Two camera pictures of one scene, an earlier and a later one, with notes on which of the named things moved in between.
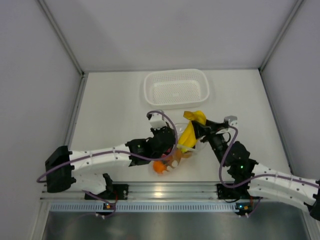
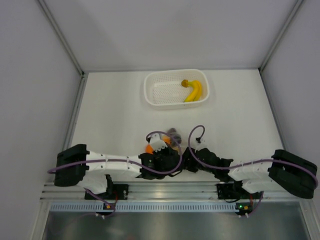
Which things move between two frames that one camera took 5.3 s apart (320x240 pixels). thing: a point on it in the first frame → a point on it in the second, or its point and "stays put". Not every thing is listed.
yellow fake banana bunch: (188, 140) → (195, 95)
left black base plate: (119, 192) stays put
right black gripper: (201, 129) → (189, 165)
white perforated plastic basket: (177, 88) stays put
